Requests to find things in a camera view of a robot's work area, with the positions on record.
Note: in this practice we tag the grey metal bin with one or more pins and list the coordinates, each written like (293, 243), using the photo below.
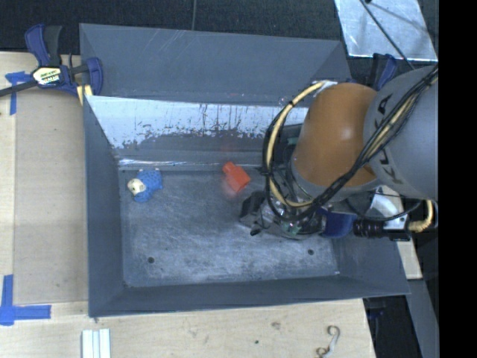
(194, 233)

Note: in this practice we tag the pale wood flat board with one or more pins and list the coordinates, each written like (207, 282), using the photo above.
(50, 200)

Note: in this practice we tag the red-orange plastic block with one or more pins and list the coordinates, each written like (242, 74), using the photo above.
(235, 177)

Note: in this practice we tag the blue toy animal cream face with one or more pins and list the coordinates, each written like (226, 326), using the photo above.
(149, 185)

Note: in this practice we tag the black cylinder on white bracket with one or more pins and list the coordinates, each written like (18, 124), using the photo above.
(387, 220)

